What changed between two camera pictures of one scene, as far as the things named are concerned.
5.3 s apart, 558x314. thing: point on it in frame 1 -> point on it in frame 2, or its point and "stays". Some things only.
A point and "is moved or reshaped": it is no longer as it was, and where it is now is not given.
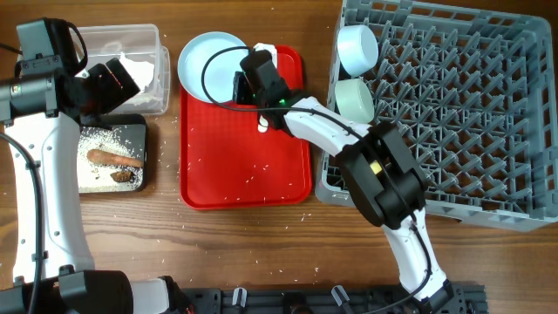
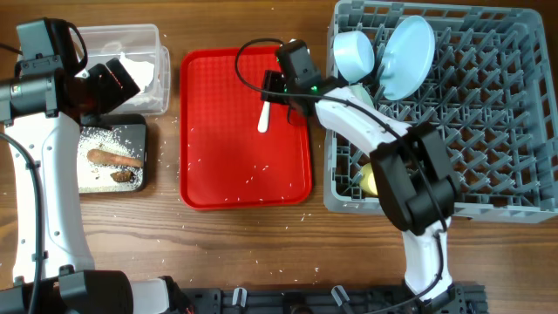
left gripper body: [105, 92] stays
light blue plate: [207, 64] -> [407, 58]
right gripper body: [241, 92] -> [272, 84]
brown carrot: [101, 155] stays
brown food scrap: [121, 176] stays
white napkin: [141, 73] stays
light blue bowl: [357, 50] is moved or reshaped
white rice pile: [94, 177] stays
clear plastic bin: [138, 50] stays
